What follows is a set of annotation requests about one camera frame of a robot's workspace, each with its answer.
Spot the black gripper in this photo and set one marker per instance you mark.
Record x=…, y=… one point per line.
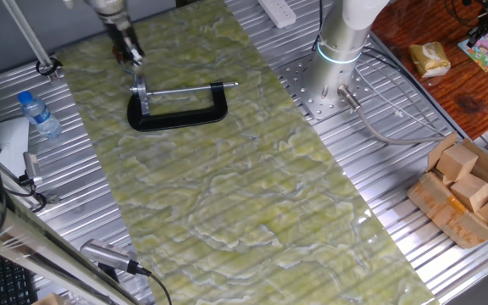
x=119, y=36

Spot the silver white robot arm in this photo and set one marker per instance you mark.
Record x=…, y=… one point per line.
x=337, y=38

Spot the black C-clamp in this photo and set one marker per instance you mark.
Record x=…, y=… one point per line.
x=176, y=120

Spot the thin aluminium profile bar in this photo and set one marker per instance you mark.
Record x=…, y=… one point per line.
x=28, y=36

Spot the clear water bottle blue label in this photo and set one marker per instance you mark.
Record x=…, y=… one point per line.
x=40, y=116

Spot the white power strip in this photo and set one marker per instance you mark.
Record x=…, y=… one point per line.
x=278, y=12

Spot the white paper sheet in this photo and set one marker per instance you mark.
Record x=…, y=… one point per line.
x=9, y=144

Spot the green marble pattern mat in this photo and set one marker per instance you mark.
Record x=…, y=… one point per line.
x=227, y=190

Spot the yellow wrapped package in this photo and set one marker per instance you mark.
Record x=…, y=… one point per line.
x=430, y=59

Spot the brown wooden desk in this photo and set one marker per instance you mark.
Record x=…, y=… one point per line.
x=460, y=97

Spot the cardboard box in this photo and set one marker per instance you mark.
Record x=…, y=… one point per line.
x=443, y=212

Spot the colourful cartoon card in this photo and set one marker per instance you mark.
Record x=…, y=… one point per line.
x=487, y=53

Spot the silver camera on black mount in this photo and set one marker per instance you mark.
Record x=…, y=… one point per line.
x=31, y=163

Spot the perforated aluminium base plate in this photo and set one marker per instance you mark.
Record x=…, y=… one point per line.
x=299, y=80

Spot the silver ribbed camera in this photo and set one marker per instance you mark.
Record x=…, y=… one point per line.
x=104, y=254

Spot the wide aluminium frame beam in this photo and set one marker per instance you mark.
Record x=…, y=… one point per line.
x=36, y=245

